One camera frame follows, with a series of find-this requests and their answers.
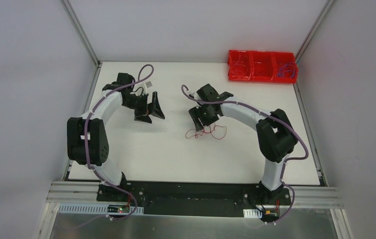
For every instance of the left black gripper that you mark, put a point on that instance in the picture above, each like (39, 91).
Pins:
(144, 107)

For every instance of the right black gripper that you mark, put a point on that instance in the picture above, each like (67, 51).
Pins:
(201, 113)

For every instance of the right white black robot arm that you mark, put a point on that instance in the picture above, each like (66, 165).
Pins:
(276, 137)

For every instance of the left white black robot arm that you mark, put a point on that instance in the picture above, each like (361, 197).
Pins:
(87, 142)

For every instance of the red three-compartment plastic bin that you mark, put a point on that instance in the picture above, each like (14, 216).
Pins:
(262, 67)

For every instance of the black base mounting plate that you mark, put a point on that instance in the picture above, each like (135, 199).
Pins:
(194, 199)

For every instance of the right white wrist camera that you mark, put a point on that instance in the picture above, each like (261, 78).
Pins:
(193, 94)

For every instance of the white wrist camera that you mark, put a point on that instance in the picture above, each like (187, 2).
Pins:
(193, 94)
(148, 85)

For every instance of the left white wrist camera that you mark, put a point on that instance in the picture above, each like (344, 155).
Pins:
(148, 85)

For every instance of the aluminium front rail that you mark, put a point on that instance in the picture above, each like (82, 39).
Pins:
(86, 192)

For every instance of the white slotted cable duct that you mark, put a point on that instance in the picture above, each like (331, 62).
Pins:
(100, 209)

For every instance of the left aluminium frame post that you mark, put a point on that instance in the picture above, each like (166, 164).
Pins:
(80, 31)

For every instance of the aluminium frame post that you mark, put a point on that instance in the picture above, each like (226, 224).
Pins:
(315, 27)
(80, 31)

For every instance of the right aluminium frame post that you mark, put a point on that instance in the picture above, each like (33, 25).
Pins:
(315, 27)

